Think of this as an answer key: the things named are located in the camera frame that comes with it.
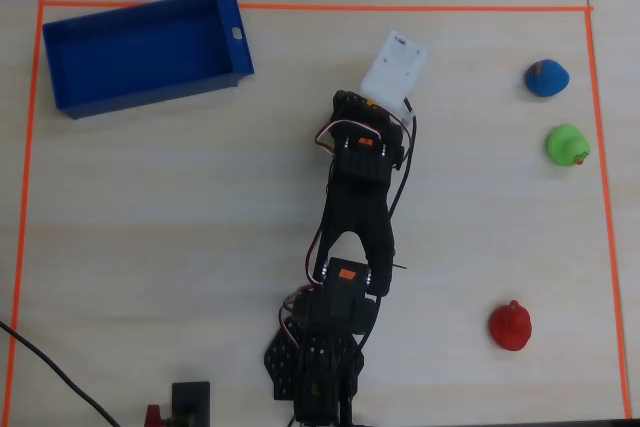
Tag black table clamp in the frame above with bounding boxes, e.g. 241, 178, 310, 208
168, 381, 212, 427

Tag thick black table cable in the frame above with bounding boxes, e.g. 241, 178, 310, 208
0, 319, 122, 427

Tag blue plastic box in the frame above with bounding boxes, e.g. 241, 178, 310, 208
41, 0, 256, 121

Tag green toy fruit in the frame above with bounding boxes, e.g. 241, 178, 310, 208
545, 123, 592, 168

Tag red toy fruit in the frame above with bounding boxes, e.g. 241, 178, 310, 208
488, 299, 533, 352

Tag long orange tape strip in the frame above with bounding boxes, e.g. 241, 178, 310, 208
38, 0, 595, 13

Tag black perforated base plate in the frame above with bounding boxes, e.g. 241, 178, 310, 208
263, 320, 367, 402

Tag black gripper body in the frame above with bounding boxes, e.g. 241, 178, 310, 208
329, 90, 407, 142

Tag blue toy fruit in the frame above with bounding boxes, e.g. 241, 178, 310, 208
523, 58, 571, 98

